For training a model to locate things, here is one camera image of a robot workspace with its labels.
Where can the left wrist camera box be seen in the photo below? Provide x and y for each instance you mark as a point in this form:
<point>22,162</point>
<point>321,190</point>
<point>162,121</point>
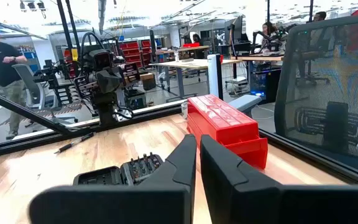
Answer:
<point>99,59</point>

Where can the red storage bin shelf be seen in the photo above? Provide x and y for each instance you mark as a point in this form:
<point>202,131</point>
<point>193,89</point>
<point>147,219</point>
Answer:
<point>129,53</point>
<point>145,51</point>

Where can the red plastic bin stack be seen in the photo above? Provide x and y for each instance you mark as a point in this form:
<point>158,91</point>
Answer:
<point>219,119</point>

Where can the black background robot arm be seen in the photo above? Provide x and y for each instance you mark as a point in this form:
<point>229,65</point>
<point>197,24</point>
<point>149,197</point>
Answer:
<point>50,76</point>

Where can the black computer tower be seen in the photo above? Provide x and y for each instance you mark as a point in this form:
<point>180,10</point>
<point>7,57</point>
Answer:
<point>266,84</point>

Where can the person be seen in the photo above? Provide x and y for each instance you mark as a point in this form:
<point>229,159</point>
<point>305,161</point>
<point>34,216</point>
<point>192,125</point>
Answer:
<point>320,16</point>
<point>196,38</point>
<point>2,62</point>
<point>270,34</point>

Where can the white pole stand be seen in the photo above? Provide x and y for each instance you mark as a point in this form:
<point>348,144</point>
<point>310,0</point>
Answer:
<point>212,77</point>

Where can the black pen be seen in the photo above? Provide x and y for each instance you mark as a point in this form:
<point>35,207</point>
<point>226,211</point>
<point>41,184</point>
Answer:
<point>73,143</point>

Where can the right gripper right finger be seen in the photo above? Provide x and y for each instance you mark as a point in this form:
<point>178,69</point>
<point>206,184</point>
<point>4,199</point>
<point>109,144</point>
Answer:
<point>244,199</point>

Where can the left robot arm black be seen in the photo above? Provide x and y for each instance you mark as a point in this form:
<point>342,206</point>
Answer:
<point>106,107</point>

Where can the wooden desk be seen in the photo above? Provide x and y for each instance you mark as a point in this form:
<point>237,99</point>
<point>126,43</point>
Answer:
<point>259,58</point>

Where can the mesh-back office chair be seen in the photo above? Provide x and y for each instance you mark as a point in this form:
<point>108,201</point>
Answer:
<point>322,93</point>

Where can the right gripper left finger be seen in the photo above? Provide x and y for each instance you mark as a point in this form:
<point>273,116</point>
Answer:
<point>166,199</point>

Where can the light wooden table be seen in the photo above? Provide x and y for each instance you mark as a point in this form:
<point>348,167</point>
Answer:
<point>191,64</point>

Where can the dark computer monitor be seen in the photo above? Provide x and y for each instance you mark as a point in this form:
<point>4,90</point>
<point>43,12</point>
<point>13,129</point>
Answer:
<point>238,31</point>

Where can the black plastic tool case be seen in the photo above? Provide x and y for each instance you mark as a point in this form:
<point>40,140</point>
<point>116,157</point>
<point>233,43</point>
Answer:
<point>104,177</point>

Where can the grey office chair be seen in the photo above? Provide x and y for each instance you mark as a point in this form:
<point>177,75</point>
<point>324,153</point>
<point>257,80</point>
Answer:
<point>33,87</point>

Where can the brown cardboard box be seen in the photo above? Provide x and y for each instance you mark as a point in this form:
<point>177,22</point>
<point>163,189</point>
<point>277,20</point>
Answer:
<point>148,81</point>

